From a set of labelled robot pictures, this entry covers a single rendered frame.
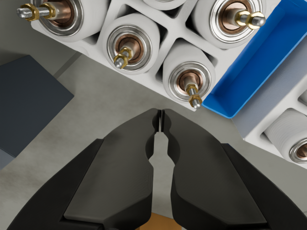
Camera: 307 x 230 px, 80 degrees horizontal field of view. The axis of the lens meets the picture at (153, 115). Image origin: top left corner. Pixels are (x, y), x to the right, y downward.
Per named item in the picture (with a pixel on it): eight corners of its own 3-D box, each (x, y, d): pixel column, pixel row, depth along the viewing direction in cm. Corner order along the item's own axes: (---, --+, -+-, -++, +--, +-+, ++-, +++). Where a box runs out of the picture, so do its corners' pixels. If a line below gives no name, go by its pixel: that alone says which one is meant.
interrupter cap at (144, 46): (103, 24, 29) (102, 24, 29) (151, 22, 29) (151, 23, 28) (111, 71, 33) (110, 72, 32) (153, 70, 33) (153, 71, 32)
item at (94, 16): (125, 9, 43) (103, 13, 28) (99, 38, 47) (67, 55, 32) (93, -29, 40) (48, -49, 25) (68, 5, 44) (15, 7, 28)
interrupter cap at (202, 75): (160, 75, 33) (160, 77, 32) (198, 51, 31) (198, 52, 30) (181, 107, 36) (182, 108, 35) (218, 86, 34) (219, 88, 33)
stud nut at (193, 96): (187, 105, 28) (188, 107, 27) (188, 94, 27) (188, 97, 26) (201, 104, 27) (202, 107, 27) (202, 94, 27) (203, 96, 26)
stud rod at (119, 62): (124, 47, 29) (113, 60, 23) (130, 47, 29) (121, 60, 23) (125, 54, 30) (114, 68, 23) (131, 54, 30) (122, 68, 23)
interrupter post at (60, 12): (71, 11, 28) (60, 12, 26) (62, 22, 29) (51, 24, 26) (57, -3, 27) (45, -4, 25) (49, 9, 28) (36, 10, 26)
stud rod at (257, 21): (239, 21, 26) (263, 28, 20) (232, 20, 26) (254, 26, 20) (242, 13, 26) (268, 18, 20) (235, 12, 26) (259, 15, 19)
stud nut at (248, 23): (256, 30, 22) (259, 31, 21) (242, 28, 22) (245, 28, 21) (264, 12, 21) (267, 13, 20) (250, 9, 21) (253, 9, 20)
